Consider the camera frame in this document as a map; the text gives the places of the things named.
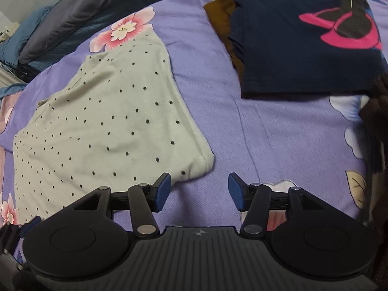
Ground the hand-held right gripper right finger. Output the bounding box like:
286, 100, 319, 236
228, 172, 332, 239

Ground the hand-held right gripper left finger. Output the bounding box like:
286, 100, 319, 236
64, 172, 172, 239

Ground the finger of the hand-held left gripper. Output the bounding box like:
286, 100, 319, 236
17, 216, 42, 237

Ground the beige polka dot garment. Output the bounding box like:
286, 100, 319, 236
13, 30, 216, 223

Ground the purple floral bed sheet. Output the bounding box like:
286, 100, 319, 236
0, 0, 388, 264

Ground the navy cartoon print shirt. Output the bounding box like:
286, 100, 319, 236
224, 0, 388, 99

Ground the brown folded garment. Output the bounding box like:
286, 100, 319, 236
203, 0, 246, 73

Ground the blue quilt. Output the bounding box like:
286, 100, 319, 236
0, 6, 53, 99

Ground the dark grey pillow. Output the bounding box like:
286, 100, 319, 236
19, 0, 147, 65

